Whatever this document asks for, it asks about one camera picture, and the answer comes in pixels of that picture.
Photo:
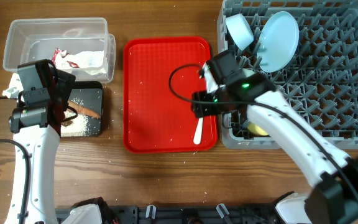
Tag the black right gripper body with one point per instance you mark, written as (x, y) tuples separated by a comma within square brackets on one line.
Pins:
[(207, 109)]

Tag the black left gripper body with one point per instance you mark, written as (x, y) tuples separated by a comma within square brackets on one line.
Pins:
[(63, 90)]

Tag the brown carrot piece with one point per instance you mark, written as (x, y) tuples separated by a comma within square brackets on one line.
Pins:
[(85, 111)]

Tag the white paper napkin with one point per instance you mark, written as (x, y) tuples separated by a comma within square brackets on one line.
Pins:
[(90, 61)]

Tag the brown food scrap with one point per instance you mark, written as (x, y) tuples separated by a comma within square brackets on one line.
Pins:
[(67, 123)]

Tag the pile of rice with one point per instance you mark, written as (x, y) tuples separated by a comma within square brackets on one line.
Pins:
[(79, 128)]

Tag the yellow plastic cup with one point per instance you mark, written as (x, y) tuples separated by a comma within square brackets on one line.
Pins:
[(256, 130)]

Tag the white plastic spoon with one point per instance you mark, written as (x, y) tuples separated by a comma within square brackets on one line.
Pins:
[(198, 132)]

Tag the light blue bowl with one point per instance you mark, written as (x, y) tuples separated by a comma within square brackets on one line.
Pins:
[(240, 31)]

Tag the light blue plate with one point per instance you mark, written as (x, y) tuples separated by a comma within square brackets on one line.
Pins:
[(278, 42)]

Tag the mint green bowl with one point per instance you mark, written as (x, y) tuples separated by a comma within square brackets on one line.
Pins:
[(248, 72)]

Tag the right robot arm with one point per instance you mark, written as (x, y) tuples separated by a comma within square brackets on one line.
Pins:
[(331, 173)]

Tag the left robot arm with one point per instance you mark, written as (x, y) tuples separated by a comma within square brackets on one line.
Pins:
[(36, 127)]

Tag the black waste bin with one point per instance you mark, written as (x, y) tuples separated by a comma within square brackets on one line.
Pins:
[(90, 95)]

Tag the grey dishwasher rack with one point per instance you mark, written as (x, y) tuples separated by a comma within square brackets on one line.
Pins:
[(321, 80)]

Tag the red snack wrapper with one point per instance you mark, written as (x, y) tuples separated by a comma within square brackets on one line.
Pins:
[(63, 60)]

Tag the clear plastic bin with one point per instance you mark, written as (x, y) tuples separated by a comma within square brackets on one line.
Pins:
[(29, 40)]

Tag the red plastic tray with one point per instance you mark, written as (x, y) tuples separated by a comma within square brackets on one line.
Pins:
[(155, 120)]

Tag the black mounting rail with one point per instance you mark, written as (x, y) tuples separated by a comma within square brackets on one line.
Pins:
[(246, 214)]

